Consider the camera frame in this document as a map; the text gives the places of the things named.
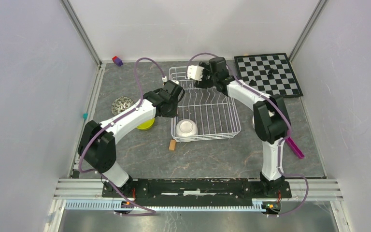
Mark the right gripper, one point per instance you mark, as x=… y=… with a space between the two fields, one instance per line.
x=203 y=83

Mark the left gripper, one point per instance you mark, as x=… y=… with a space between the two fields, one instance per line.
x=173 y=114

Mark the plain white bowl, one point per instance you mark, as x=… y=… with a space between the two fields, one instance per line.
x=186 y=130

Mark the yellow-green bowl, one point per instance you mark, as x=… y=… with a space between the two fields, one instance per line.
x=146 y=125

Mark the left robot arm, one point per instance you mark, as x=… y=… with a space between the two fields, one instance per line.
x=98 y=142

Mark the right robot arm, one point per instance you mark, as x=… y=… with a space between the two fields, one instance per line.
x=270 y=118

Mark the black chess piece left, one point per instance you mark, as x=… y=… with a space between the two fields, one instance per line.
x=252 y=83

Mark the wooden block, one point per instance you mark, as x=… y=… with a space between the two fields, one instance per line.
x=172 y=145

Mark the black grey chessboard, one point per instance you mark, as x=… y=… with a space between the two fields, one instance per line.
x=256 y=67

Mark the purple red block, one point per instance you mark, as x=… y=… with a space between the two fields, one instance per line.
x=117 y=61

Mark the purple scoop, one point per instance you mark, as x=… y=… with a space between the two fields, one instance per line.
x=297 y=151

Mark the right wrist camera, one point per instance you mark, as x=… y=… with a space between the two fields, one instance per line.
x=194 y=72

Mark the white wire dish rack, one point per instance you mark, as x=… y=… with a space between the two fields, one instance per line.
x=214 y=114

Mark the aluminium frame rails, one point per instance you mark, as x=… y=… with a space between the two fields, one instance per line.
x=86 y=194

